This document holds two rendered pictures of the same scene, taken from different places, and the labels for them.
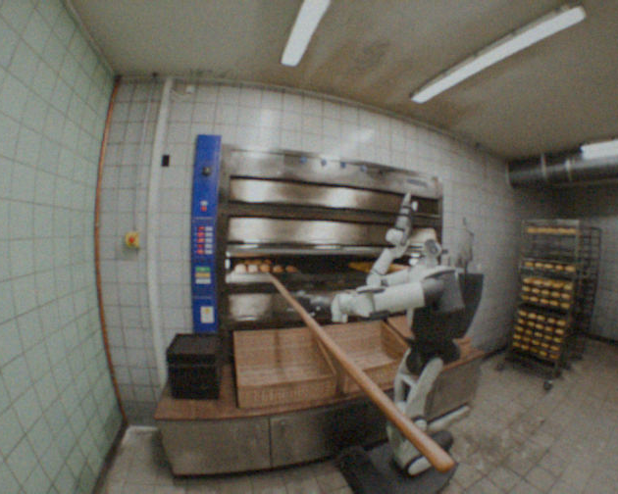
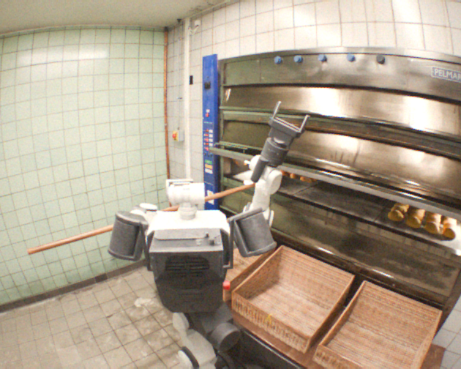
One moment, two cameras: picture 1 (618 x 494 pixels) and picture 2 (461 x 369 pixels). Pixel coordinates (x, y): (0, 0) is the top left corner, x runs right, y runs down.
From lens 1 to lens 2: 1.52 m
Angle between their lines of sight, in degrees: 66
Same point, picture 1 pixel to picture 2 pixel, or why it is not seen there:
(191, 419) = not seen: hidden behind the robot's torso
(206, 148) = (207, 66)
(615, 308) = not seen: outside the picture
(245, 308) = (233, 201)
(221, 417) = not seen: hidden behind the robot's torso
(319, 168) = (295, 66)
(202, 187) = (206, 99)
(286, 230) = (263, 137)
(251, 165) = (238, 74)
